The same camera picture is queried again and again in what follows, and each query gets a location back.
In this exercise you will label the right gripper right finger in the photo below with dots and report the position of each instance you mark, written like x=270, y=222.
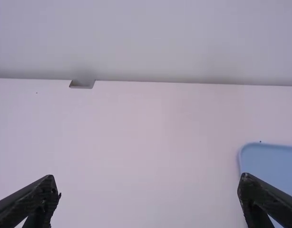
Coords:
x=262, y=204

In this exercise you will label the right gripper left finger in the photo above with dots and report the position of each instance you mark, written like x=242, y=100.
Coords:
x=29, y=204

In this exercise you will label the blue mat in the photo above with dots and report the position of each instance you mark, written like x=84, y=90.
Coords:
x=267, y=161

